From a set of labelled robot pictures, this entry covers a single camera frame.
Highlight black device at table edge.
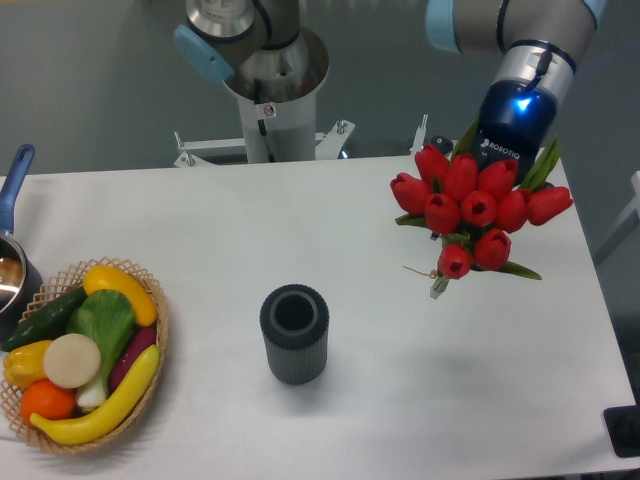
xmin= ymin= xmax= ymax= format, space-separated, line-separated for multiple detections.
xmin=603 ymin=405 xmax=639 ymax=458

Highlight yellow squash upper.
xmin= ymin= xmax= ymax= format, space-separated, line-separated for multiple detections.
xmin=82 ymin=264 xmax=157 ymax=327

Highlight green cucumber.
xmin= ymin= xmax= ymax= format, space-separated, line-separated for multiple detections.
xmin=1 ymin=287 xmax=87 ymax=352

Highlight orange fruit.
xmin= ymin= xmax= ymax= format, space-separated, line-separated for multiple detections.
xmin=20 ymin=380 xmax=76 ymax=425

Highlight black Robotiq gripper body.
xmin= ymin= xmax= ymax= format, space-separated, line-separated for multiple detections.
xmin=473 ymin=81 xmax=557 ymax=183

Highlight white metal base frame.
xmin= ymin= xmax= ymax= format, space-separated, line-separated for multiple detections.
xmin=173 ymin=113 xmax=429 ymax=168

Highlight beige round disc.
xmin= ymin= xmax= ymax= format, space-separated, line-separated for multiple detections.
xmin=43 ymin=333 xmax=101 ymax=389

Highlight dark grey ribbed vase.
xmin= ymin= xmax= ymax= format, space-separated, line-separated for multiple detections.
xmin=259 ymin=284 xmax=330 ymax=385

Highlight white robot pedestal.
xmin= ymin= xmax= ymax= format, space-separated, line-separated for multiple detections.
xmin=225 ymin=27 xmax=329 ymax=163

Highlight long yellow squash lower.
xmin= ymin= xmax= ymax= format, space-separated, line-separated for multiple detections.
xmin=30 ymin=345 xmax=160 ymax=446

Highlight yellow bell pepper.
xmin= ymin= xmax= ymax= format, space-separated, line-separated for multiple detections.
xmin=3 ymin=340 xmax=53 ymax=390

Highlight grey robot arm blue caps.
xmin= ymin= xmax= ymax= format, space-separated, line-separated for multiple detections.
xmin=174 ymin=1 xmax=605 ymax=176

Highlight purple eggplant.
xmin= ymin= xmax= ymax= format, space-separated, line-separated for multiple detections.
xmin=109 ymin=326 xmax=156 ymax=392

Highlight woven wicker basket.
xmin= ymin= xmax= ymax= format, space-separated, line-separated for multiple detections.
xmin=1 ymin=257 xmax=169 ymax=454

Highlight white furniture leg right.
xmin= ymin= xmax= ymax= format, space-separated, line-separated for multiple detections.
xmin=592 ymin=171 xmax=639 ymax=267

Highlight green bok choy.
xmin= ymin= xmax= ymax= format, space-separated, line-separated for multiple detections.
xmin=66 ymin=290 xmax=135 ymax=412

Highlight blue handled saucepan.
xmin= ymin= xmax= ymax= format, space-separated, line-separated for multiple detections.
xmin=1 ymin=144 xmax=42 ymax=341

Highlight red tulip bouquet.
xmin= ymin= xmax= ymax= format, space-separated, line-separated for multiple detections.
xmin=390 ymin=126 xmax=573 ymax=299

